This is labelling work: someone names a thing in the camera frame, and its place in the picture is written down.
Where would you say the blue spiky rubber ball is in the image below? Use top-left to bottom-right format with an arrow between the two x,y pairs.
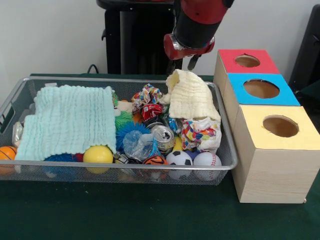
115,123 -> 151,153

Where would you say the shallow wire mesh bin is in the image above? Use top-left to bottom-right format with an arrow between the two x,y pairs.
0,76 -> 238,186

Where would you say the black chair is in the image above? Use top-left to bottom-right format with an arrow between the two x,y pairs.
288,4 -> 320,101

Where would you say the cream muslin cloth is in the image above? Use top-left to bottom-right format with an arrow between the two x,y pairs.
157,69 -> 222,123

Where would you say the crushed silver drink can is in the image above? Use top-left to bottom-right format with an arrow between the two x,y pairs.
150,124 -> 176,153

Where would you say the crumpled clear plastic bottle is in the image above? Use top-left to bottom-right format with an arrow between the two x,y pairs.
122,129 -> 161,161

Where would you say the small soccer ball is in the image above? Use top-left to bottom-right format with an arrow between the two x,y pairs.
165,149 -> 194,181

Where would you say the yellow foam ball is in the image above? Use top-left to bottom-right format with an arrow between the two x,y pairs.
82,146 -> 114,175

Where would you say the light blue muslin cloth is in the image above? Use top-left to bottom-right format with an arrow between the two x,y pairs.
14,84 -> 118,161

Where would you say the small orange basketball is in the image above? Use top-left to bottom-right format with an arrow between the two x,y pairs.
0,146 -> 18,175

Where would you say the black looped cable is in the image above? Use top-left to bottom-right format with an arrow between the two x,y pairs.
87,64 -> 101,75

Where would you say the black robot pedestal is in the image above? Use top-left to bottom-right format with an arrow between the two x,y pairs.
96,0 -> 202,75

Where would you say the crumpled white colourful-dotted wrapper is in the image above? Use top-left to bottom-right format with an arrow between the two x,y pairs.
180,117 -> 223,153

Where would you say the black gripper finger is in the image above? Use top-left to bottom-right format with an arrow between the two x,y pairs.
187,54 -> 201,71
167,58 -> 177,75

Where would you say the small white baseball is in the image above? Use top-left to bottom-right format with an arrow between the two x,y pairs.
192,151 -> 223,181

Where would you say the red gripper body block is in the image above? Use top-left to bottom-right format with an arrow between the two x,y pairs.
163,32 -> 216,61

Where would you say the orange tiger-striped soft toy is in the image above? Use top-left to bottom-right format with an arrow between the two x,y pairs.
142,155 -> 170,166

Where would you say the wooden box with three holes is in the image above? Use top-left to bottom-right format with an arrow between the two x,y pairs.
213,49 -> 320,204

